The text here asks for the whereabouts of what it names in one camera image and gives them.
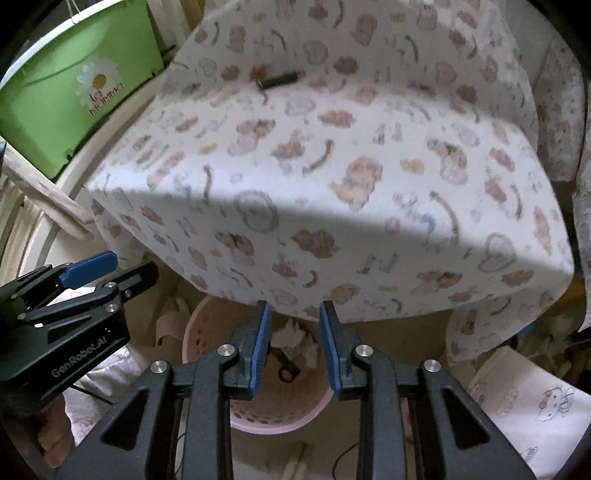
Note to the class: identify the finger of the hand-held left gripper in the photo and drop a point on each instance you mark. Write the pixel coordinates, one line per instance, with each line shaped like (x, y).
(138, 279)
(90, 269)

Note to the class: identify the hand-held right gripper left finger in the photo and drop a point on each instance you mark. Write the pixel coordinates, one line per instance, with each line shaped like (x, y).
(259, 355)

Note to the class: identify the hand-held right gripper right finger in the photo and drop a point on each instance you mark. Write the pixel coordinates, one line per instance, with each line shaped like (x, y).
(331, 355)

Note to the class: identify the twisted white tissue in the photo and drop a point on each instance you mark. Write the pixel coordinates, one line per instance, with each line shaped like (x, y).
(308, 357)

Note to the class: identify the black plastic bar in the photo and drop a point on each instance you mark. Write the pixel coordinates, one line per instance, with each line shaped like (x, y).
(288, 361)

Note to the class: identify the pink perforated basket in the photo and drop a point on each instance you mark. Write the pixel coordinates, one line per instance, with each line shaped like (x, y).
(258, 415)

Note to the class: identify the person's left hand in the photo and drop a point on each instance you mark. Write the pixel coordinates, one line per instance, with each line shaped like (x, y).
(55, 436)

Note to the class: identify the pink printed fabric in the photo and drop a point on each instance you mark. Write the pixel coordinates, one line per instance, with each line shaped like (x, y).
(111, 369)

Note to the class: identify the green plastic box with daisy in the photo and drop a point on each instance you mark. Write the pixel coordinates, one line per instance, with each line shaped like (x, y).
(46, 92)

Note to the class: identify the bear printed white cloth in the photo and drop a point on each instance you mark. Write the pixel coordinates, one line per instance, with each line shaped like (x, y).
(346, 161)

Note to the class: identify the white cat printed cloth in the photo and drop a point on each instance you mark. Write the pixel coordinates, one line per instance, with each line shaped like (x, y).
(531, 406)

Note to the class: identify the brown cylinder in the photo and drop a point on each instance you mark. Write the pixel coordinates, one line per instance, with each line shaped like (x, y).
(279, 79)

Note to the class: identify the floral printed cloth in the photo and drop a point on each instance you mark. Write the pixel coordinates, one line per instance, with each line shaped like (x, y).
(561, 115)

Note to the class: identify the cream curved frame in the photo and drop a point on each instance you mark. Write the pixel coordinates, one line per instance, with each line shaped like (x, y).
(115, 138)

